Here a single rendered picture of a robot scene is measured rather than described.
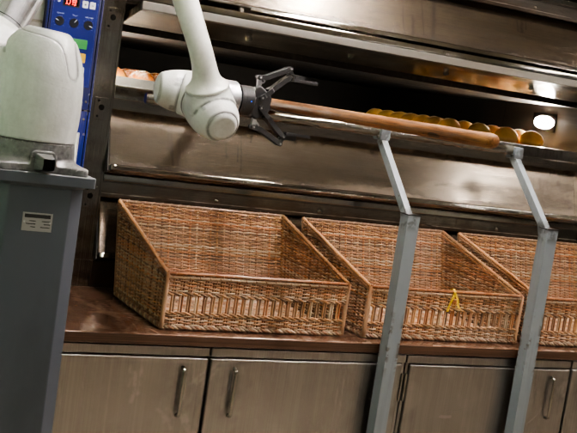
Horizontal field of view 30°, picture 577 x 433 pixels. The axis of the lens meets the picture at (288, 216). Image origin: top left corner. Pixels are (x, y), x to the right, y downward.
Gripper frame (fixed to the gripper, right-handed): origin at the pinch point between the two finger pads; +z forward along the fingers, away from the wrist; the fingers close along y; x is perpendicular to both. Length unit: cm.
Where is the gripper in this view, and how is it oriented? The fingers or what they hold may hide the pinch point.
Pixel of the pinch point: (307, 109)
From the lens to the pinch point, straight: 278.7
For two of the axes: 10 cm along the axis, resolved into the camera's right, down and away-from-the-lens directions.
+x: 4.4, 1.6, -8.9
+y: -1.5, 9.8, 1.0
